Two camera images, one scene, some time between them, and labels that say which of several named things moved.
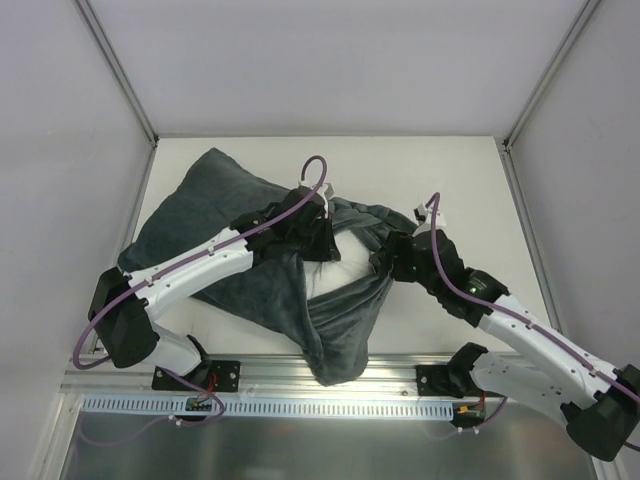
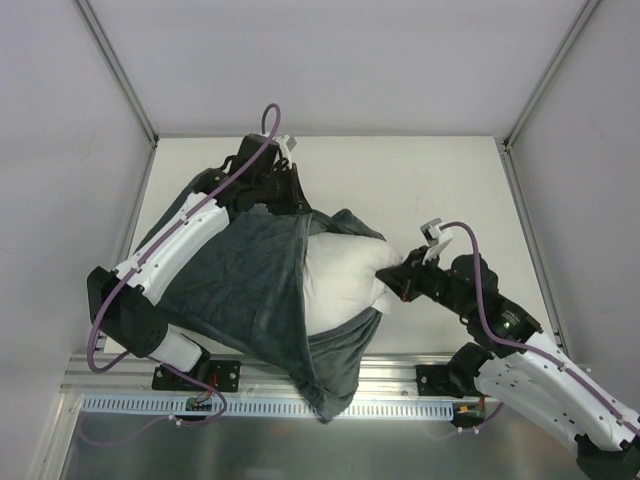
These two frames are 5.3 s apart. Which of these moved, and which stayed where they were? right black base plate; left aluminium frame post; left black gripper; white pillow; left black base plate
Moved: left black gripper; white pillow
Stayed: right black base plate; left black base plate; left aluminium frame post
